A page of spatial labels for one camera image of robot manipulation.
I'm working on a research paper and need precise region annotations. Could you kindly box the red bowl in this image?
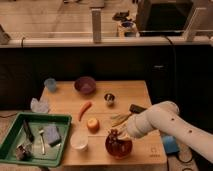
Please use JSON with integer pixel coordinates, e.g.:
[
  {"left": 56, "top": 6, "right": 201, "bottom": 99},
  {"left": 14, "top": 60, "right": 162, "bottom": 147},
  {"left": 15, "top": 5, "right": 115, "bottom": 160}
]
[{"left": 105, "top": 134, "right": 133, "bottom": 158}]

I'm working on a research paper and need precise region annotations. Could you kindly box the orange fruit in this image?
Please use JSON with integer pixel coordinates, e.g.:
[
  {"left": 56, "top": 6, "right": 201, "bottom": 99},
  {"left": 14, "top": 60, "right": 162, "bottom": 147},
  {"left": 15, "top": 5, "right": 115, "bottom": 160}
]
[{"left": 87, "top": 118, "right": 100, "bottom": 133}]

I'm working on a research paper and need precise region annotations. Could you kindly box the purple bowl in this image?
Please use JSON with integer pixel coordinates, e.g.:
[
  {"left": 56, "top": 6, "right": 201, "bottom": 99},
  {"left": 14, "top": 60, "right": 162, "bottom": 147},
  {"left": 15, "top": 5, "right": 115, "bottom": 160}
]
[{"left": 74, "top": 76, "right": 96, "bottom": 95}]

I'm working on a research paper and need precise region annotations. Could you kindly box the white cup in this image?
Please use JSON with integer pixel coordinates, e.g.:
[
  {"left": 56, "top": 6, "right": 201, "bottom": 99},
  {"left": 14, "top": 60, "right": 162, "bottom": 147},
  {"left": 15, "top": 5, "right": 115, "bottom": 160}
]
[{"left": 70, "top": 133, "right": 88, "bottom": 151}]

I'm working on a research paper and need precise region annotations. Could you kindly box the small metal cup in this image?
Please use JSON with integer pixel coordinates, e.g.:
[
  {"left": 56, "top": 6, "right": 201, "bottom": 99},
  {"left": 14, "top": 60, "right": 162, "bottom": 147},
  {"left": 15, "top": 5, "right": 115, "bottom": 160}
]
[{"left": 104, "top": 93, "right": 115, "bottom": 106}]

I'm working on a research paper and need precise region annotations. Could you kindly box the wooden cutting board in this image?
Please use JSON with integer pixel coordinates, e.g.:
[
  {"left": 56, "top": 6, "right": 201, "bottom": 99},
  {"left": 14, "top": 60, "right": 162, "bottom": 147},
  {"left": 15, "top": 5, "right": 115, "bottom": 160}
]
[{"left": 41, "top": 81, "right": 167, "bottom": 167}]

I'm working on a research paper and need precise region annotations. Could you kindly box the dark purple grape bunch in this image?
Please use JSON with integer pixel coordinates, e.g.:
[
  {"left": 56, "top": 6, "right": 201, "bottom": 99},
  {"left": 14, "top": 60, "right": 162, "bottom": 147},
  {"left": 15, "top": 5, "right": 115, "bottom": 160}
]
[{"left": 106, "top": 129, "right": 121, "bottom": 146}]

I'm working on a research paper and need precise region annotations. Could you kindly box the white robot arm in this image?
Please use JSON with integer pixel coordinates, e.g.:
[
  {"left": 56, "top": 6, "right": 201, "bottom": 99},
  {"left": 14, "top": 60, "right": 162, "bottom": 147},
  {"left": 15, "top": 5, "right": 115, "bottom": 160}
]
[{"left": 126, "top": 101, "right": 213, "bottom": 164}]

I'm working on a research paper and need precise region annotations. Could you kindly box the blue box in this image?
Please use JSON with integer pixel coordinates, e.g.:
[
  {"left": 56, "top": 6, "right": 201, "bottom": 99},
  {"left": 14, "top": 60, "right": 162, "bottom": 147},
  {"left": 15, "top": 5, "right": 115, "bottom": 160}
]
[{"left": 162, "top": 136, "right": 180, "bottom": 154}]

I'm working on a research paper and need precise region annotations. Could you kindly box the orange carrot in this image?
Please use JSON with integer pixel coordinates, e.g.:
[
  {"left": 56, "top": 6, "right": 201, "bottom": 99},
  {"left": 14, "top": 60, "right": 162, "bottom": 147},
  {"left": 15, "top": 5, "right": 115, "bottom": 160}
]
[{"left": 78, "top": 101, "right": 92, "bottom": 122}]

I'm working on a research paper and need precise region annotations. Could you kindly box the green plastic tray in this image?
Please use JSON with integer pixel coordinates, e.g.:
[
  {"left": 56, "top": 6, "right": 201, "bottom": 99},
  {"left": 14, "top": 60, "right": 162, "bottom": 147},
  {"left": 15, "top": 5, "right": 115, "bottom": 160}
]
[{"left": 0, "top": 113, "right": 72, "bottom": 167}]

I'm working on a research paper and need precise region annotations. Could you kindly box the black monitor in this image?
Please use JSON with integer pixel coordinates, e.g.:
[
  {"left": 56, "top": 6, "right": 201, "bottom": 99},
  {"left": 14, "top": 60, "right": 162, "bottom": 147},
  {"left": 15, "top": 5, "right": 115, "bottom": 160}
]
[{"left": 136, "top": 0, "right": 193, "bottom": 32}]

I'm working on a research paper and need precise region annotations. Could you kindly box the black handled brush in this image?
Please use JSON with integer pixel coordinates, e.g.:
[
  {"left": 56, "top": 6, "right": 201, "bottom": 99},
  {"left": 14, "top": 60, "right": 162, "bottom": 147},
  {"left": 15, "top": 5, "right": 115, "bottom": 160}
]
[{"left": 110, "top": 104, "right": 145, "bottom": 127}]

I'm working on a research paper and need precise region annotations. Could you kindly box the blue sponge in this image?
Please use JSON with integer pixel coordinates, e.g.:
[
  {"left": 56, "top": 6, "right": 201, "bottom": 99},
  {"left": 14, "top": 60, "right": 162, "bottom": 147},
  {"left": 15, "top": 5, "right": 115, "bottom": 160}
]
[{"left": 44, "top": 124, "right": 61, "bottom": 146}]

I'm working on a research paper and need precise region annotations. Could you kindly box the white vertical post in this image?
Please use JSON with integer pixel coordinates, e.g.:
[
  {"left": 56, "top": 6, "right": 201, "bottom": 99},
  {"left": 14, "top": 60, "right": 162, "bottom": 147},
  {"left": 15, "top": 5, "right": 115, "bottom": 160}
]
[{"left": 91, "top": 8, "right": 101, "bottom": 43}]

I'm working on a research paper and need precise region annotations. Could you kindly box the blue plastic cup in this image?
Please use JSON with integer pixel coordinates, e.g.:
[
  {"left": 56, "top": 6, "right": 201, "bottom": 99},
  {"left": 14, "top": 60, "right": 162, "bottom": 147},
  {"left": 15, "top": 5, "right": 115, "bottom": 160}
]
[{"left": 44, "top": 78, "right": 56, "bottom": 92}]

